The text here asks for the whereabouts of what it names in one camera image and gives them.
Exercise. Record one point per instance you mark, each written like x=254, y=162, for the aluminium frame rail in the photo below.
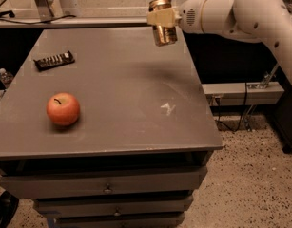
x=69, y=22

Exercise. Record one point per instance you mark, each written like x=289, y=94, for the red apple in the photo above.
x=63, y=109

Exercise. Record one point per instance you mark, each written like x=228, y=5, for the clear water bottle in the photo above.
x=6, y=77

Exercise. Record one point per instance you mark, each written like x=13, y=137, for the grey drawer cabinet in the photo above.
x=140, y=146

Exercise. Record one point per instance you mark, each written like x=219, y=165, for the black object bottom left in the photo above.
x=8, y=207

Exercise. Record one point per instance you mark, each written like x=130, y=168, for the black snack bar package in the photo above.
x=54, y=61

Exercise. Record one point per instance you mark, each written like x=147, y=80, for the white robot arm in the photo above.
x=251, y=21

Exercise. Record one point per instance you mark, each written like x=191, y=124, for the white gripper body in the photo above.
x=189, y=17

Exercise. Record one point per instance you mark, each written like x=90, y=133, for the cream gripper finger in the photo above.
x=168, y=18

